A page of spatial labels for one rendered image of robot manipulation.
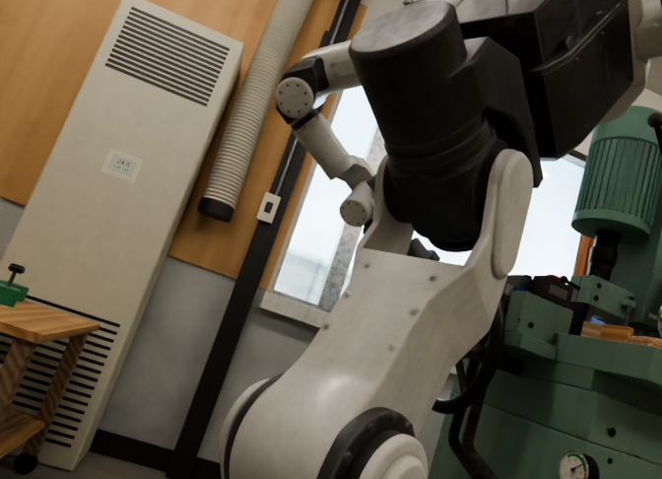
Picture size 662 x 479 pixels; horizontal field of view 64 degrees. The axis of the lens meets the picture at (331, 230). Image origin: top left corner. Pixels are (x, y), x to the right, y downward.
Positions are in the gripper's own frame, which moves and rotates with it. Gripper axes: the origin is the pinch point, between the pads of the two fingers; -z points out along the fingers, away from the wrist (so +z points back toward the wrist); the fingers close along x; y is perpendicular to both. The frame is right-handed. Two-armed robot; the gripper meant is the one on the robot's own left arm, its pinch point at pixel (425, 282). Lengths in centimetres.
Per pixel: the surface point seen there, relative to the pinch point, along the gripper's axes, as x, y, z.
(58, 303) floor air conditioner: -137, 10, 49
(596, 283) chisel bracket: 25.2, 19.3, -26.4
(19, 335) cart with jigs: -78, -35, 46
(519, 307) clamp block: 15.1, -1.0, -13.5
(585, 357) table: 23.0, -7.6, -25.0
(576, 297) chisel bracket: 20.0, 18.0, -27.2
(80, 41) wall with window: -120, 90, 136
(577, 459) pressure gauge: 19.3, -28.2, -28.7
